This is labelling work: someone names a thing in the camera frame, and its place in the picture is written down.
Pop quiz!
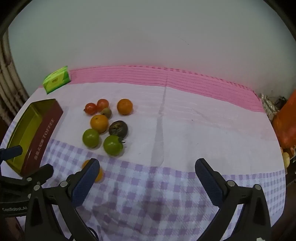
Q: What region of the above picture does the green cardboard box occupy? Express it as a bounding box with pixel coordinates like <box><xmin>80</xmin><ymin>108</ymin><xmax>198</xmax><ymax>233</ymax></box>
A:
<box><xmin>43</xmin><ymin>65</ymin><xmax>70</xmax><ymax>94</ymax></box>

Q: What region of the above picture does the dark brown round fruit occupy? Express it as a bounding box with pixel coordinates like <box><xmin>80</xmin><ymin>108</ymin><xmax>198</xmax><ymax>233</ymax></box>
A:
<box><xmin>109</xmin><ymin>120</ymin><xmax>128</xmax><ymax>137</ymax></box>

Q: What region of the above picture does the clear plastic wrapping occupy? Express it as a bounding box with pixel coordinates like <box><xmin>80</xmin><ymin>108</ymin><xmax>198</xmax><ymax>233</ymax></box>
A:
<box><xmin>259</xmin><ymin>93</ymin><xmax>287</xmax><ymax>121</ymax></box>

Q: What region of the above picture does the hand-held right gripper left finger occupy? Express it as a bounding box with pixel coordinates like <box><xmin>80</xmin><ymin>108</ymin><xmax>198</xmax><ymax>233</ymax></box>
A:
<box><xmin>25</xmin><ymin>158</ymin><xmax>101</xmax><ymax>241</ymax></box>

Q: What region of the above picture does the red tomato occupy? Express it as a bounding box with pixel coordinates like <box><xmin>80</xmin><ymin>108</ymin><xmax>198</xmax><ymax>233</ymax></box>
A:
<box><xmin>84</xmin><ymin>103</ymin><xmax>97</xmax><ymax>115</ymax></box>
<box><xmin>96</xmin><ymin>99</ymin><xmax>110</xmax><ymax>113</ymax></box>

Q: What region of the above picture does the green tomato with stem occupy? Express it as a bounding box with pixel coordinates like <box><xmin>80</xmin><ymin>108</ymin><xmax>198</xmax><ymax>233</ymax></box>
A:
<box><xmin>103</xmin><ymin>135</ymin><xmax>126</xmax><ymax>156</ymax></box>

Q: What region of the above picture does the pink and purple checked cloth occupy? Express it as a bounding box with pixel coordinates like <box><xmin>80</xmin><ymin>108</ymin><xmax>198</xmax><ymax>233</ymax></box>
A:
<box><xmin>0</xmin><ymin>65</ymin><xmax>287</xmax><ymax>241</ymax></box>

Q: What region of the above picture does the orange plastic bag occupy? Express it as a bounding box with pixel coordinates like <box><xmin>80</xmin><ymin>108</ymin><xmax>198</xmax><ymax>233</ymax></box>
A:
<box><xmin>272</xmin><ymin>89</ymin><xmax>296</xmax><ymax>149</ymax></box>

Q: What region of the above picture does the orange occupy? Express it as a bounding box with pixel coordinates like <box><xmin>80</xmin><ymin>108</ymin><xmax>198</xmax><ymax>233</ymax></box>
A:
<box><xmin>117</xmin><ymin>98</ymin><xmax>133</xmax><ymax>116</ymax></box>
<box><xmin>90</xmin><ymin>114</ymin><xmax>109</xmax><ymax>133</ymax></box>
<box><xmin>82</xmin><ymin>159</ymin><xmax>104</xmax><ymax>183</ymax></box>

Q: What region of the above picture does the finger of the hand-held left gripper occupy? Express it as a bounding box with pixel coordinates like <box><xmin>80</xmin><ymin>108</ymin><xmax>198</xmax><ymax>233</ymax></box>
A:
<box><xmin>0</xmin><ymin>163</ymin><xmax>54</xmax><ymax>186</ymax></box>
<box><xmin>0</xmin><ymin>146</ymin><xmax>23</xmax><ymax>161</ymax></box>

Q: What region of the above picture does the beige striped curtain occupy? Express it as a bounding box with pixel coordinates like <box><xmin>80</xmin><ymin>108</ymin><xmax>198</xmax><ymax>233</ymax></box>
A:
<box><xmin>0</xmin><ymin>35</ymin><xmax>29</xmax><ymax>126</ymax></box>

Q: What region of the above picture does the pale yellow fruit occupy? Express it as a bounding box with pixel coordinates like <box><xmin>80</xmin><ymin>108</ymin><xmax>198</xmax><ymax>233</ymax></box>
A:
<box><xmin>281</xmin><ymin>152</ymin><xmax>290</xmax><ymax>168</ymax></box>

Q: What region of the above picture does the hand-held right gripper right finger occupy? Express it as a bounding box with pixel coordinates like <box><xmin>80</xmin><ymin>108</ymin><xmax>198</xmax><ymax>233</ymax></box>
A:
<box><xmin>195</xmin><ymin>158</ymin><xmax>271</xmax><ymax>241</ymax></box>

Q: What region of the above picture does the maroon tin box gold inside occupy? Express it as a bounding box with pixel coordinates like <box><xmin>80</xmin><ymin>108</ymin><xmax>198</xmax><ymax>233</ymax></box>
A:
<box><xmin>4</xmin><ymin>98</ymin><xmax>63</xmax><ymax>178</ymax></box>

